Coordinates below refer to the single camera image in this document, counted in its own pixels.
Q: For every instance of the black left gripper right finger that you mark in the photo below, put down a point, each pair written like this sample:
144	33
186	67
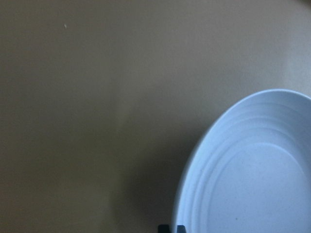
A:
181	229

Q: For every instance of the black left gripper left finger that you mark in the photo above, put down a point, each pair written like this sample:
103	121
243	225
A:
163	229

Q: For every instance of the blue plate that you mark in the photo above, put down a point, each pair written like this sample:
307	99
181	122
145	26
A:
251	171

